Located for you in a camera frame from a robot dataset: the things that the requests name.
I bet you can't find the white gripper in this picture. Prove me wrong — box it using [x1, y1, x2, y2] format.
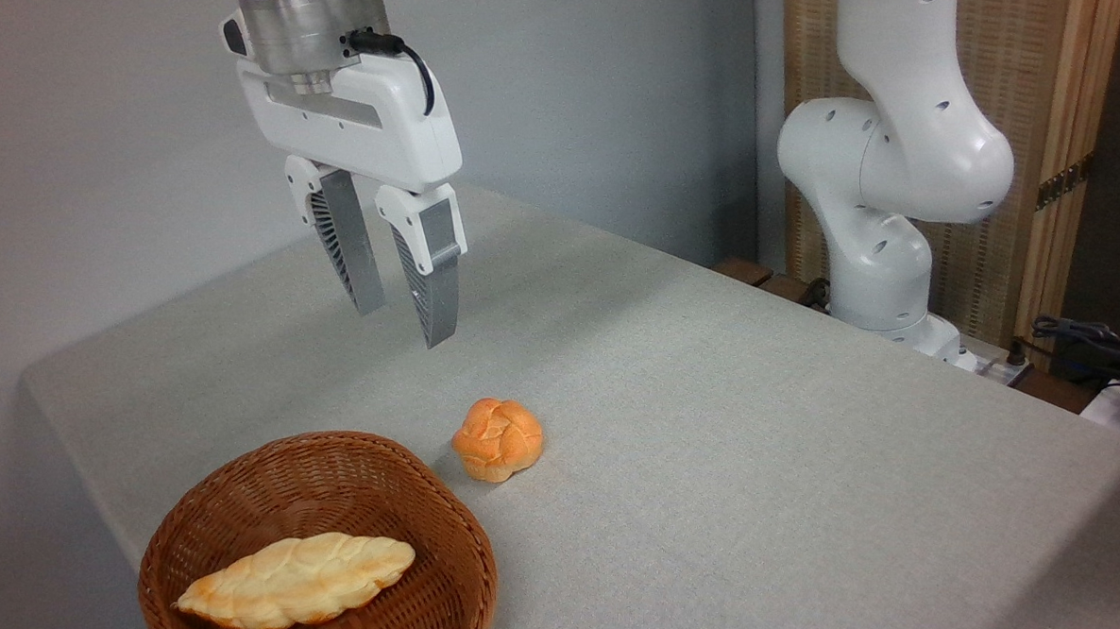
[235, 49, 473, 358]

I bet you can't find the long braided bread loaf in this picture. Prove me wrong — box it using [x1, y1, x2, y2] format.
[170, 528, 420, 629]

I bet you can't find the round knotted bread roll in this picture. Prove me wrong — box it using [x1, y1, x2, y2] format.
[449, 395, 547, 485]

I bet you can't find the brown woven wicker basket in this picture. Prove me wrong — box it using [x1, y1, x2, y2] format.
[130, 423, 501, 629]

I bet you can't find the wooden base board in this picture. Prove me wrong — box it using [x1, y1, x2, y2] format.
[711, 252, 837, 316]

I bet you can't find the brass screen hinge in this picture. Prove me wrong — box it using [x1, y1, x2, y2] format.
[1032, 151, 1098, 213]

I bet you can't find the bamboo folding screen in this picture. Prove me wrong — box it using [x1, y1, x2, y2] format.
[777, 0, 1120, 373]

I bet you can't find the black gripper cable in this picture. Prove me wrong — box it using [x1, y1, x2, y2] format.
[348, 27, 438, 120]

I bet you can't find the black cable bundle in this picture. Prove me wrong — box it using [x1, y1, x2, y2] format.
[1007, 311, 1120, 401]

